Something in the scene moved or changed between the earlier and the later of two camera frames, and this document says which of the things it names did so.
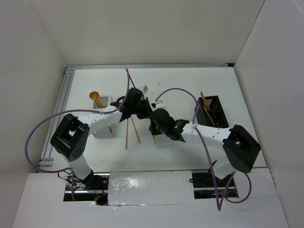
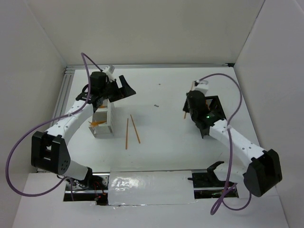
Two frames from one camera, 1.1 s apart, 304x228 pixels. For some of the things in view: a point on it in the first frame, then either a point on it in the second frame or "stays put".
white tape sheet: x=139 y=186 stays put
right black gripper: x=154 y=130 → x=185 y=108
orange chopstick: x=135 y=129 stays put
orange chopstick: x=126 y=142 stays put
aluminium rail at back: x=229 y=64 stays put
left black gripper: x=148 y=109 → x=125 y=91
